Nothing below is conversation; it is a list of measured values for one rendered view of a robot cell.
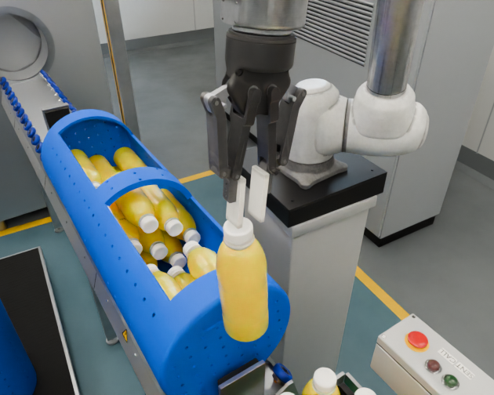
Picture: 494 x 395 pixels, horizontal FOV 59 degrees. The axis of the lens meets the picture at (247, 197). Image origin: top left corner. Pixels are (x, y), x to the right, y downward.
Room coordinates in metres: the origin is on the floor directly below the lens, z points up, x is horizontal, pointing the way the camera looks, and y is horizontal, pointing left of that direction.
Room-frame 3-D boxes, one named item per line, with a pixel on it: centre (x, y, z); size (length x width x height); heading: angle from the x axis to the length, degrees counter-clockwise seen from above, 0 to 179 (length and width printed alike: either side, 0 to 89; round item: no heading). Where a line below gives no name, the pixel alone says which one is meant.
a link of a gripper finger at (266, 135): (0.48, -0.02, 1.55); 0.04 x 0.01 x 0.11; 33
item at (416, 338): (0.51, -0.32, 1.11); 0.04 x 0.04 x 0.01
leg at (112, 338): (1.32, 0.65, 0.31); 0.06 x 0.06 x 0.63; 33
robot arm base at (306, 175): (1.19, -0.18, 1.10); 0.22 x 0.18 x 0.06; 35
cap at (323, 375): (0.43, -0.13, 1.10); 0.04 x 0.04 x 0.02
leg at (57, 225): (2.14, 1.19, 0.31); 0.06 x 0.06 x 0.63; 33
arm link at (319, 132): (1.17, -0.19, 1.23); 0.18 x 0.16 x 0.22; 76
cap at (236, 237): (0.44, 0.01, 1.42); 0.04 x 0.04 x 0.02
